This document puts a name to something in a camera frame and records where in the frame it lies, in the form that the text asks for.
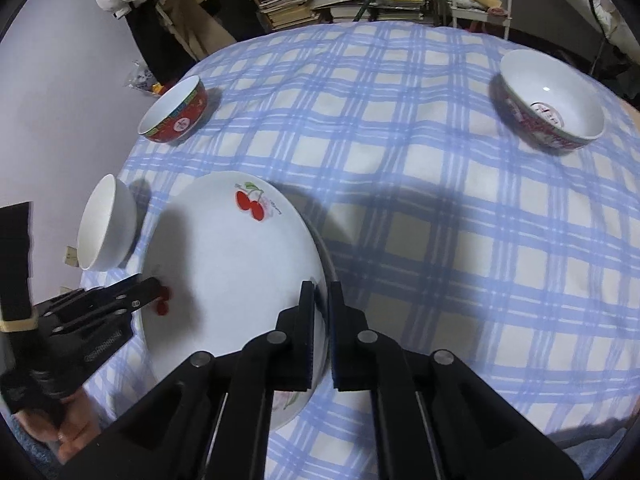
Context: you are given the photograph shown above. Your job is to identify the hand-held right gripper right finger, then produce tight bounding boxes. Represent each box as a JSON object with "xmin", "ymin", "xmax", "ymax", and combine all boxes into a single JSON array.
[{"xmin": 327, "ymin": 280, "xmax": 586, "ymax": 480}]

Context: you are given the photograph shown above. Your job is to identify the blue checkered blanket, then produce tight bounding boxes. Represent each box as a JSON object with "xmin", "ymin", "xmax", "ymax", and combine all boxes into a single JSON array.
[{"xmin": 80, "ymin": 20, "xmax": 640, "ymax": 480}]

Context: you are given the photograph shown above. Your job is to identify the black trousers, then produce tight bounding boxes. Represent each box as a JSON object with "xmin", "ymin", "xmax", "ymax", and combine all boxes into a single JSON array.
[{"xmin": 122, "ymin": 2, "xmax": 196, "ymax": 86}]

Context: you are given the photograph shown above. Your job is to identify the person's left hand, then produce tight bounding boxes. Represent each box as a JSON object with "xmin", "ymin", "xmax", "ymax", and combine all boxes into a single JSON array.
[{"xmin": 22, "ymin": 390, "xmax": 101, "ymax": 463}]

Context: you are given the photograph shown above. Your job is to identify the wide stack of books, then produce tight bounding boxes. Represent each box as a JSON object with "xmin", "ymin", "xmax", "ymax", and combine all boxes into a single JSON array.
[{"xmin": 312, "ymin": 0, "xmax": 436, "ymax": 23}]

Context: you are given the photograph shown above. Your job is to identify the beige coat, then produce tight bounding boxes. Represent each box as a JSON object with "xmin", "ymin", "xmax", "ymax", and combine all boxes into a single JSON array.
[{"xmin": 155, "ymin": 0, "xmax": 238, "ymax": 61}]

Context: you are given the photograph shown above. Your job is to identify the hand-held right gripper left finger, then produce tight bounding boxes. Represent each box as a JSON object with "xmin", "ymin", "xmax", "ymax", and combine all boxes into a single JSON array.
[{"xmin": 60, "ymin": 280, "xmax": 318, "ymax": 480}]

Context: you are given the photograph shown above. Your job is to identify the plain white bowl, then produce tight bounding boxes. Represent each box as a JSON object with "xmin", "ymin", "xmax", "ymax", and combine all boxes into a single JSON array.
[{"xmin": 76, "ymin": 174, "xmax": 138, "ymax": 272}]

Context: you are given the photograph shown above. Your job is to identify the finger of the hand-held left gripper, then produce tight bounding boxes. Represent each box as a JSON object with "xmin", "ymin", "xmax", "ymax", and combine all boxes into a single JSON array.
[{"xmin": 112, "ymin": 275, "xmax": 162, "ymax": 313}]

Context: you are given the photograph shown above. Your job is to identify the tall stack of books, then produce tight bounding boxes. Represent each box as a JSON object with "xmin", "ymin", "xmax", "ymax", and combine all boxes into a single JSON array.
[{"xmin": 257, "ymin": 0, "xmax": 321, "ymax": 31}]

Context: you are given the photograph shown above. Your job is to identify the white cherry print plate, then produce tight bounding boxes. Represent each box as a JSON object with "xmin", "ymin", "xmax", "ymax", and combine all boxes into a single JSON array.
[
  {"xmin": 141, "ymin": 170, "xmax": 331, "ymax": 433},
  {"xmin": 295, "ymin": 195, "xmax": 337, "ymax": 286}
]

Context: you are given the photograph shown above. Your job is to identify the printed plastic bag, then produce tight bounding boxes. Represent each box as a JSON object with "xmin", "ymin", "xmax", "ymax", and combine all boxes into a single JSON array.
[{"xmin": 125, "ymin": 60, "xmax": 166, "ymax": 96}]

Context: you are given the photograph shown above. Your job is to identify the red patterned bowl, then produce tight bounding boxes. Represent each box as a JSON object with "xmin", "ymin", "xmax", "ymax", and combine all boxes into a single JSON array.
[{"xmin": 137, "ymin": 75, "xmax": 208, "ymax": 145}]

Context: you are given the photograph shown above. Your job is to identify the white bowl with red seal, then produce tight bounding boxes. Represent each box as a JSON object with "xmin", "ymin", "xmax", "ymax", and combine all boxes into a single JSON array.
[{"xmin": 492, "ymin": 50, "xmax": 606, "ymax": 156}]

